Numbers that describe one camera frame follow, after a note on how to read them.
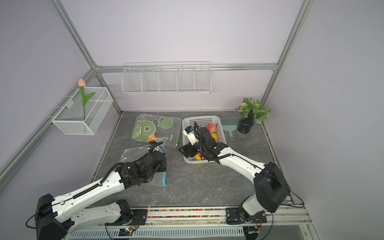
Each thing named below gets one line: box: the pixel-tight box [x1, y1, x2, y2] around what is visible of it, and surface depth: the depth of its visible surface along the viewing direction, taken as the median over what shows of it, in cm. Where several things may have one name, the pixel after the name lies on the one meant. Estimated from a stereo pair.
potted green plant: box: [234, 98, 271, 134], surface depth 88 cm
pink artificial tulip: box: [78, 78, 96, 123], surface depth 81 cm
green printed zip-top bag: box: [131, 113, 183, 149], surface depth 104 cm
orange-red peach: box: [148, 134, 156, 143], surface depth 101 cm
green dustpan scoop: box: [221, 119, 237, 141], surface depth 114 cm
